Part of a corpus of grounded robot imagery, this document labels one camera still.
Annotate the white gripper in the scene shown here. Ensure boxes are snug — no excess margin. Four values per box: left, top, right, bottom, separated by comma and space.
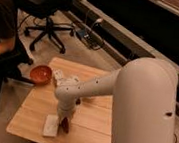
56, 101, 76, 127

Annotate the red chili pepper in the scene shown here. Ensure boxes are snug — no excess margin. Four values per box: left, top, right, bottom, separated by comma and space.
61, 118, 70, 133

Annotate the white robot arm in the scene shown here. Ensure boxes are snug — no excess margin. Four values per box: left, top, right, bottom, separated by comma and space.
55, 57, 179, 143

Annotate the white sponge block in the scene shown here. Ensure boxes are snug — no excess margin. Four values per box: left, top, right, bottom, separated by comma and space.
42, 115, 59, 137

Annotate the black rectangular device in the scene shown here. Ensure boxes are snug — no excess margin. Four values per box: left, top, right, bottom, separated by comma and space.
75, 99, 82, 105

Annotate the white snack packet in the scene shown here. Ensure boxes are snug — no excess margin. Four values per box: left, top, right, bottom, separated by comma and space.
52, 69, 80, 87

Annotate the red bowl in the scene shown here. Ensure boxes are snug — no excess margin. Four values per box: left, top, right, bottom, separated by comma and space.
30, 65, 52, 85

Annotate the black chair under person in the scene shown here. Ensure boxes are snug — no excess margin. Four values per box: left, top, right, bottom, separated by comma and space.
0, 0, 49, 123

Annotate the blue power box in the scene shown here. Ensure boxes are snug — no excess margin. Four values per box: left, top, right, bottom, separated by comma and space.
75, 29, 88, 40

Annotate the black office chair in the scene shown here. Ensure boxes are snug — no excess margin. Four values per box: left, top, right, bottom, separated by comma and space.
18, 0, 74, 54

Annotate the white cable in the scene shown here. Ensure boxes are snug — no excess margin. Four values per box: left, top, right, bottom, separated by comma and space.
86, 16, 104, 41

